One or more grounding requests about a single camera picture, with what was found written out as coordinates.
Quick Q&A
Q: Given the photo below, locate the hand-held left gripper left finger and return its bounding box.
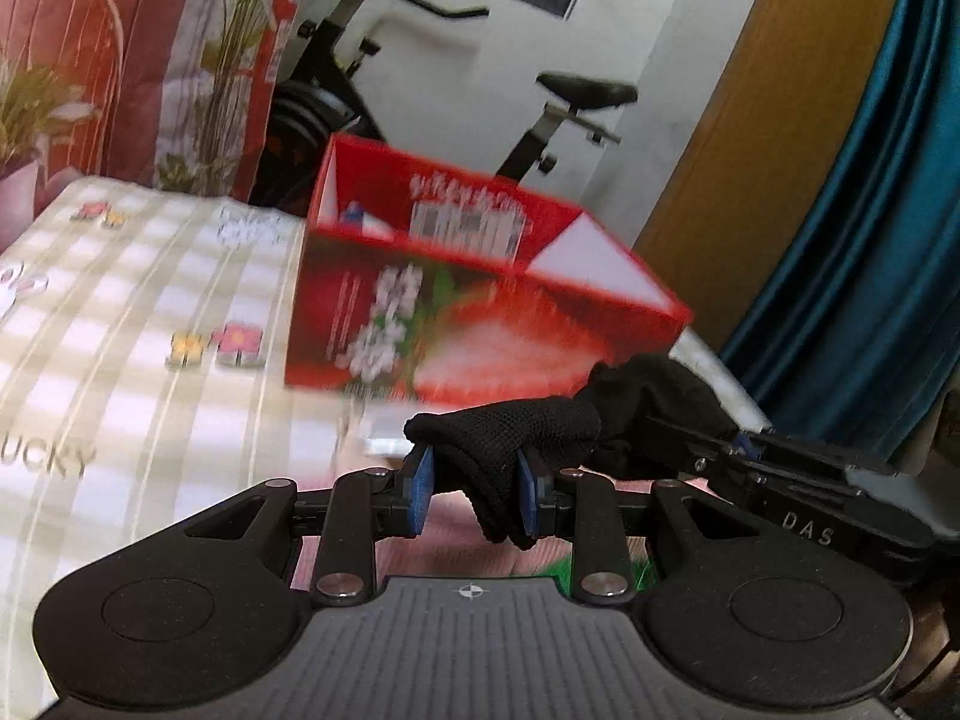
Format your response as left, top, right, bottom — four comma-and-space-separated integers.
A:
184, 450, 436, 605

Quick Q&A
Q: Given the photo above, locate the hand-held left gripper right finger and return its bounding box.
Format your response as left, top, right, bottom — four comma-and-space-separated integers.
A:
517, 450, 758, 605

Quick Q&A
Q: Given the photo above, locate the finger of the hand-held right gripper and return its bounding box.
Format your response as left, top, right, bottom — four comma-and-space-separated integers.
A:
643, 412, 766, 466

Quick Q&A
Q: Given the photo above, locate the black knit cloth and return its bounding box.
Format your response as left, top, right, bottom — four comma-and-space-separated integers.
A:
403, 354, 740, 545

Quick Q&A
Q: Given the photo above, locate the red strawberry printed box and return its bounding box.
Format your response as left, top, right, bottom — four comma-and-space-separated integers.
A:
285, 131, 695, 406

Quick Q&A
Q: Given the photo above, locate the pink green printed sheet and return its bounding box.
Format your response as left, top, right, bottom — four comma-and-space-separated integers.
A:
296, 499, 657, 590

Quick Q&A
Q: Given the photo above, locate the teal curtain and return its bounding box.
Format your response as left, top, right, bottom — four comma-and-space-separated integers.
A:
720, 0, 960, 466

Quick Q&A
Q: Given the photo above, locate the wooden door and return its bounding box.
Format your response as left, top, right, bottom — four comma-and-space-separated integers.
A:
634, 0, 912, 346

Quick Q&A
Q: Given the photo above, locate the checked tablecloth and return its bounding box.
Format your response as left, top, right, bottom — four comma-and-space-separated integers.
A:
0, 176, 773, 616

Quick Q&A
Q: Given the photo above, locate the black exercise bike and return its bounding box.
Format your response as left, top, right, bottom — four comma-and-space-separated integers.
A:
259, 0, 638, 218

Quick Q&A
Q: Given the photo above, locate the red printed backdrop cloth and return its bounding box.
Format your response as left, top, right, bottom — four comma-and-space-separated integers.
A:
0, 0, 323, 241

